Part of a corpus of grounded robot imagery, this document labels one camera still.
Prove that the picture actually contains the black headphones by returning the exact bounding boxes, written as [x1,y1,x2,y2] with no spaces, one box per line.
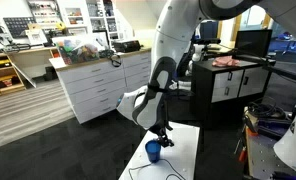
[107,49,123,68]

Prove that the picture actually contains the clear bin of clutter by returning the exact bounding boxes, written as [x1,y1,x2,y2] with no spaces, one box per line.
[52,34,101,65]

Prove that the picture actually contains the white leaning board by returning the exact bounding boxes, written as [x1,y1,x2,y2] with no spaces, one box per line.
[9,59,38,89]

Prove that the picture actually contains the thin black cable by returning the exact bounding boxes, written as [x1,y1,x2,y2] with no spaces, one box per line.
[127,158,188,180]

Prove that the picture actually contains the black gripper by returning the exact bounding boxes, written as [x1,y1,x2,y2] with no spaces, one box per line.
[153,123,175,148]

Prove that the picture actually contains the wooden workbench shelf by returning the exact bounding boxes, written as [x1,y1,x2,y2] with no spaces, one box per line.
[0,46,60,98]

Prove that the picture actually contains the white shelf unit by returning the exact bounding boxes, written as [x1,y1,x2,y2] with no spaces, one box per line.
[27,0,120,38]

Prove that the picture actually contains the robot mounting platform table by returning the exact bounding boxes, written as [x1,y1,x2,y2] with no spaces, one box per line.
[243,125,296,180]

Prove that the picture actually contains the pink cloth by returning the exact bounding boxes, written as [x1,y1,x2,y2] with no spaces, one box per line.
[211,55,241,68]

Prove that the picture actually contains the black stereo camera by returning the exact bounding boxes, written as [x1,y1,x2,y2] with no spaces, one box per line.
[193,37,222,46]

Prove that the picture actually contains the black computer monitor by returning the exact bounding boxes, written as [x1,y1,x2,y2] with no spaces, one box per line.
[234,29,274,59]

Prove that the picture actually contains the white drawer cabinet wood top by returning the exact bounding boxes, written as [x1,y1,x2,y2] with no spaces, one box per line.
[56,49,153,125]

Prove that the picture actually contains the white paper sheet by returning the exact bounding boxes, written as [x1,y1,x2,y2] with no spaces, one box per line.
[48,56,68,70]

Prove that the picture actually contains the blue plastic cup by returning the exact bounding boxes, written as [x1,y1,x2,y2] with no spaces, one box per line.
[144,139,162,164]

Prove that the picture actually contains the black box device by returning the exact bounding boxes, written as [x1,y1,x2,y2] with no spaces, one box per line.
[113,38,142,54]

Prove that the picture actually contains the black cable bundle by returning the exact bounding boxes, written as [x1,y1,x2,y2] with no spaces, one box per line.
[247,100,287,122]

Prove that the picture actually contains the large black wall keyboard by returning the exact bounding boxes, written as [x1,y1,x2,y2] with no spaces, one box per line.
[2,16,36,39]

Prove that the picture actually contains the black cabinet white drawers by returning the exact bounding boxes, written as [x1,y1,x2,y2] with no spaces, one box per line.
[190,59,273,129]

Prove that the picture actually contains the orange handled tool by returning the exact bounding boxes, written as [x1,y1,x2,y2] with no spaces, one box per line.
[237,146,250,164]

